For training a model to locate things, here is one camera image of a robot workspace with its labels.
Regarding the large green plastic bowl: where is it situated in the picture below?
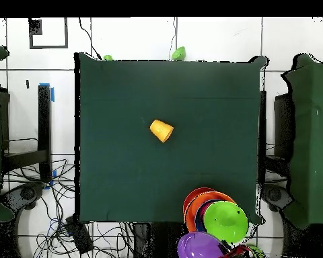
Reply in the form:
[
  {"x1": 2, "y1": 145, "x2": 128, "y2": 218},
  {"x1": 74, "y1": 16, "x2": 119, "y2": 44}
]
[{"x1": 203, "y1": 200, "x2": 249, "y2": 245}]

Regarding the purple plastic bowl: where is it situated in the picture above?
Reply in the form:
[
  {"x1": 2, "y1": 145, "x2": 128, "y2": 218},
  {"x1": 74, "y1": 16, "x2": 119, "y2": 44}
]
[{"x1": 176, "y1": 231, "x2": 229, "y2": 258}]

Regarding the blue plastic bowl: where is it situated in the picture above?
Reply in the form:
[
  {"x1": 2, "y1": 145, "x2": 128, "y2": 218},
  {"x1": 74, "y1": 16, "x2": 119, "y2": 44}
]
[{"x1": 195, "y1": 206, "x2": 209, "y2": 233}]

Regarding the pink plastic bowl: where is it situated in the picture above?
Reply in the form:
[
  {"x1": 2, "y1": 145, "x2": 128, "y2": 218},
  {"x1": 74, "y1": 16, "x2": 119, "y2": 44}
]
[{"x1": 199, "y1": 200, "x2": 214, "y2": 217}]

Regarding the large orange plastic bowl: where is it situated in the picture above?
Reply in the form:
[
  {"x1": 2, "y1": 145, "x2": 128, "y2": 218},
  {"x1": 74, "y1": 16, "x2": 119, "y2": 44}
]
[{"x1": 184, "y1": 191, "x2": 236, "y2": 233}]

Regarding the red-orange plastic bowl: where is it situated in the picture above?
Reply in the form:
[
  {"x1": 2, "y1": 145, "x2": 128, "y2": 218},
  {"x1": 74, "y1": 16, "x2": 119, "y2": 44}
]
[{"x1": 182, "y1": 187, "x2": 217, "y2": 216}]

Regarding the orange plastic cup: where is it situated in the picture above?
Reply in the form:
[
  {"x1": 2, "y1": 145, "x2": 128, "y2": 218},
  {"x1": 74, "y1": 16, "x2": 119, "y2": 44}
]
[{"x1": 149, "y1": 119, "x2": 175, "y2": 144}]

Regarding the black wheeled base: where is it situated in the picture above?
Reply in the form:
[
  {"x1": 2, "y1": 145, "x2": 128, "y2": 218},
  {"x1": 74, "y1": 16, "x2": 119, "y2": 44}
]
[
  {"x1": 1, "y1": 181, "x2": 46, "y2": 212},
  {"x1": 260, "y1": 183, "x2": 294, "y2": 213}
]

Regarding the dark green tablecloth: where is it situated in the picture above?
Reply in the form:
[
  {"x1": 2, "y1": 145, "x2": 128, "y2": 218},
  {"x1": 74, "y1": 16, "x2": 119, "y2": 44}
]
[{"x1": 74, "y1": 52, "x2": 268, "y2": 225}]

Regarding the black power brick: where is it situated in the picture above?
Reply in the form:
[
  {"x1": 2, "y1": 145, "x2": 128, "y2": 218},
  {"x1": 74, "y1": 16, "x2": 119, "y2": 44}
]
[{"x1": 64, "y1": 216, "x2": 94, "y2": 255}]

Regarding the small green plastic bowl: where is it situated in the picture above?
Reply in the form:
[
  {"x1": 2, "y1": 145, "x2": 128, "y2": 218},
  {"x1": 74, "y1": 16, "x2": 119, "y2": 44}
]
[{"x1": 171, "y1": 46, "x2": 186, "y2": 61}]

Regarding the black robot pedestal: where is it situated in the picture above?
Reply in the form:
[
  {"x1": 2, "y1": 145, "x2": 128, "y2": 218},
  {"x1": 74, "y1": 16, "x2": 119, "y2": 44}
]
[{"x1": 133, "y1": 222, "x2": 189, "y2": 258}]

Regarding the tangle of black floor cables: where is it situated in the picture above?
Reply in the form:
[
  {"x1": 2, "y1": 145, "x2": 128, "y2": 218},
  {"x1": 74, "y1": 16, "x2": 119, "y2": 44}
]
[{"x1": 2, "y1": 158, "x2": 135, "y2": 258}]

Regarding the black frame stand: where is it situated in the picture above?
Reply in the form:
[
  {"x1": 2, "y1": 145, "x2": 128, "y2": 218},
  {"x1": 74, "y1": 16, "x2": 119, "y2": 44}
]
[{"x1": 1, "y1": 84, "x2": 53, "y2": 183}]

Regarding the thin black floor cable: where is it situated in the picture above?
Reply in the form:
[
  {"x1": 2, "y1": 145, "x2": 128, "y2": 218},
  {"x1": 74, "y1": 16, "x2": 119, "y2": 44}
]
[{"x1": 78, "y1": 17, "x2": 102, "y2": 60}]

